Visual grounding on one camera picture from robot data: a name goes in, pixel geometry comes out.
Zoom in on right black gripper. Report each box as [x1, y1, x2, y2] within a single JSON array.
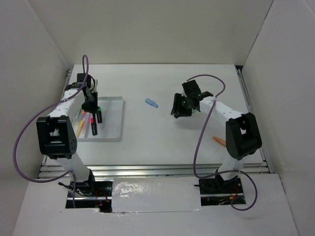
[[170, 93, 192, 117]]

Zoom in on green cap black highlighter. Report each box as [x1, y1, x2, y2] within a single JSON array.
[[96, 107, 102, 123]]

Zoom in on pink pastel highlighter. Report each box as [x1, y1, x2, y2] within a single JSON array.
[[82, 114, 89, 133]]

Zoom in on yellow pastel highlighter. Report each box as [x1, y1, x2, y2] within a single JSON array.
[[75, 119, 84, 137]]

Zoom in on pink cap black highlighter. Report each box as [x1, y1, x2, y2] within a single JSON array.
[[91, 118, 97, 136]]

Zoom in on orange translucent highlighter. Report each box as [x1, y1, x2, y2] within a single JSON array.
[[213, 136, 226, 147]]

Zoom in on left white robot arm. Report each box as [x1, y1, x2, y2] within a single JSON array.
[[36, 73, 102, 196]]

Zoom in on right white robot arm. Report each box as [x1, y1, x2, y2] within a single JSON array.
[[171, 79, 262, 193]]

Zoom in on white compartment tray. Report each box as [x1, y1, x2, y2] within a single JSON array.
[[72, 96, 124, 142]]

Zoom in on white foil cover sheet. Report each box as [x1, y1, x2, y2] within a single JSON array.
[[112, 177, 202, 213]]

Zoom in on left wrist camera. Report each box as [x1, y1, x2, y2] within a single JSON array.
[[90, 77, 98, 93]]

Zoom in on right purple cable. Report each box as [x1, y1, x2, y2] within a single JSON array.
[[186, 74, 258, 212]]

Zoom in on aluminium frame rail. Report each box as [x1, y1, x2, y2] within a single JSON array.
[[36, 64, 276, 205]]

